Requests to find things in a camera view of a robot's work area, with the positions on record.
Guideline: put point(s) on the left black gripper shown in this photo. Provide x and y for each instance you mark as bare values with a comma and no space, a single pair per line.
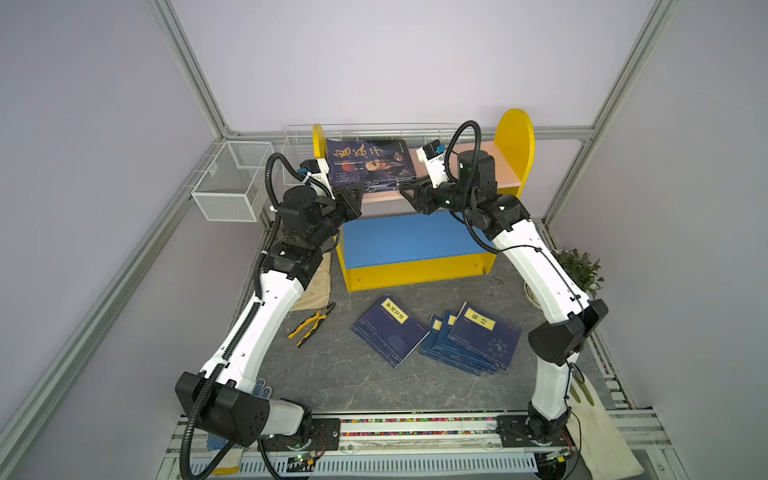
352,206

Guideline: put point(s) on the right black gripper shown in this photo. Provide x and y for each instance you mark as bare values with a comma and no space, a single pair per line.
426,196

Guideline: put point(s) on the dark wolf cover book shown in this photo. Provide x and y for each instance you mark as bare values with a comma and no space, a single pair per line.
386,186

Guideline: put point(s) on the separate blue yellow-label book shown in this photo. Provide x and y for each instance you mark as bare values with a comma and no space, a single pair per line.
392,332

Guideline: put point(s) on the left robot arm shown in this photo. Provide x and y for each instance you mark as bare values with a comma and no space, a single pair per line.
218,400

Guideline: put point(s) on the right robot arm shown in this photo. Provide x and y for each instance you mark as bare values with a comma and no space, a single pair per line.
461,179

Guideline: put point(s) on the yellow wooden bookshelf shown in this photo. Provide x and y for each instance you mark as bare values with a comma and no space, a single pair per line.
409,249

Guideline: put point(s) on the beige work glove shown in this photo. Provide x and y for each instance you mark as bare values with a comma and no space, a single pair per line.
317,294

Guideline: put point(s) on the white mesh basket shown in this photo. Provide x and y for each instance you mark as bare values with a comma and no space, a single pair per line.
231,189

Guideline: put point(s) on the top blue yellow-label book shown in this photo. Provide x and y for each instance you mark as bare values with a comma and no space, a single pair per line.
489,337

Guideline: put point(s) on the middle blue book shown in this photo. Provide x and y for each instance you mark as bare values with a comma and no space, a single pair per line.
449,347

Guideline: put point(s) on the potted green plant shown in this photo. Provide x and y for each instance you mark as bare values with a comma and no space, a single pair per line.
584,271

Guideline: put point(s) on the lower blue book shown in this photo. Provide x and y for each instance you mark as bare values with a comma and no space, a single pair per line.
428,349

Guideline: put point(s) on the blue knit glove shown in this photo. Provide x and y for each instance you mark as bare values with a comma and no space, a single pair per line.
230,464

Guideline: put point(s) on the white cloth glove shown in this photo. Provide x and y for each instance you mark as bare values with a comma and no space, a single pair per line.
601,446

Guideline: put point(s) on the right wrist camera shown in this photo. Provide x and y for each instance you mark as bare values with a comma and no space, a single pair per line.
432,156

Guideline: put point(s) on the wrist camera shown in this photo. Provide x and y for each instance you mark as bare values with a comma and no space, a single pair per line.
317,169
432,156

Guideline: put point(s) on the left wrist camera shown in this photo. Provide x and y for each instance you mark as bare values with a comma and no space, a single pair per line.
317,169

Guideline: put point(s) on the white wire rack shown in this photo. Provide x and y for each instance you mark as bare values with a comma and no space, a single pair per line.
310,143

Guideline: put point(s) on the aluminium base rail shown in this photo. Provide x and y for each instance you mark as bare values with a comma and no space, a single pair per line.
400,445

